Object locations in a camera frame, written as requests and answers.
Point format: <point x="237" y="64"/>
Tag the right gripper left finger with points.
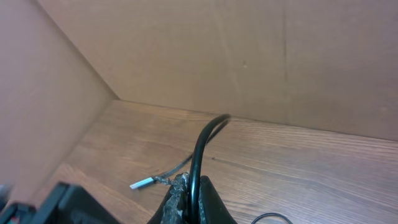
<point x="172" y="209"/>

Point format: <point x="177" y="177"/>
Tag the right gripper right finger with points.
<point x="212" y="210"/>

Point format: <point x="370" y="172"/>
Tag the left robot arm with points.
<point x="65" y="204"/>

